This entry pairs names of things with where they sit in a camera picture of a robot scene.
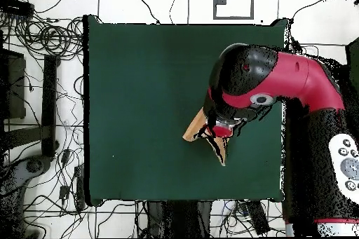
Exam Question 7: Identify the dark green table cloth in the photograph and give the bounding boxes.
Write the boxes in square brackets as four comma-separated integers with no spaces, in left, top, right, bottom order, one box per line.
[83,14,290,207]

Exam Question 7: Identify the black box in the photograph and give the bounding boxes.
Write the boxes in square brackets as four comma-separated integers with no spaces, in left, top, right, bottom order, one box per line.
[0,48,27,120]

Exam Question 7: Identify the green cloth of neighbouring table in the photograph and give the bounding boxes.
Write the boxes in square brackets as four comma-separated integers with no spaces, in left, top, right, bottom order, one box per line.
[346,36,359,88]

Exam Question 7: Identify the coiled black cable bundle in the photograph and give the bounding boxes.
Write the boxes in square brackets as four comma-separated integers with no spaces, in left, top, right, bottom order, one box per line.
[15,15,84,57]

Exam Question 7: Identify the black power adapter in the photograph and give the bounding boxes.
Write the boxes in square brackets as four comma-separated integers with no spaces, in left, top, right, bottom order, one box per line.
[60,149,72,165]
[58,184,70,201]

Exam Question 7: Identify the black metal stand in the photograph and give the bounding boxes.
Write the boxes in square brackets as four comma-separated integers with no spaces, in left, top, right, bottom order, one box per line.
[145,200,212,239]

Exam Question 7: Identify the tan terry towel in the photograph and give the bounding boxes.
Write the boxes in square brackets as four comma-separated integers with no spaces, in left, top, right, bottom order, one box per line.
[182,107,231,167]

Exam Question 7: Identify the long black power strip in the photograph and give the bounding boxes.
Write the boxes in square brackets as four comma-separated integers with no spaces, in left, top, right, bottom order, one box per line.
[74,165,86,211]

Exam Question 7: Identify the black frame stand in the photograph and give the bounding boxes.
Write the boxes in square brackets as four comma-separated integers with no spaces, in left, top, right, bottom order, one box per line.
[4,54,60,158]

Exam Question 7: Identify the dark grey wheeled base leg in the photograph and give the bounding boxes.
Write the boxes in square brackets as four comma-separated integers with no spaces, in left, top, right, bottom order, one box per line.
[0,154,54,238]

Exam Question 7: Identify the grey square floor frame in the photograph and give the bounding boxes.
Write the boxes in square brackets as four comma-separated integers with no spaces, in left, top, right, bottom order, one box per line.
[212,0,255,20]

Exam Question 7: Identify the thin black floor cable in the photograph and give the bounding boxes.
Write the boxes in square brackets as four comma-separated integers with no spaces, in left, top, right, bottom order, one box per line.
[130,0,161,25]

